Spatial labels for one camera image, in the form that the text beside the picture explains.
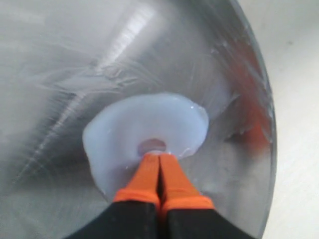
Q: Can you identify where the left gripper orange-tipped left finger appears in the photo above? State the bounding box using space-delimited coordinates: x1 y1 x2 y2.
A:
68 154 160 239

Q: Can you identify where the round steel plate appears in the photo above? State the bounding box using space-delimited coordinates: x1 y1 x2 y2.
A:
0 0 277 239

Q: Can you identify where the blue soap blob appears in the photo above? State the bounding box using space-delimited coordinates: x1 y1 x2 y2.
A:
82 93 209 200

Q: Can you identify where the left gripper orange-tipped right finger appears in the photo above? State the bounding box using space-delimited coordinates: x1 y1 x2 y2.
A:
159 154 252 239

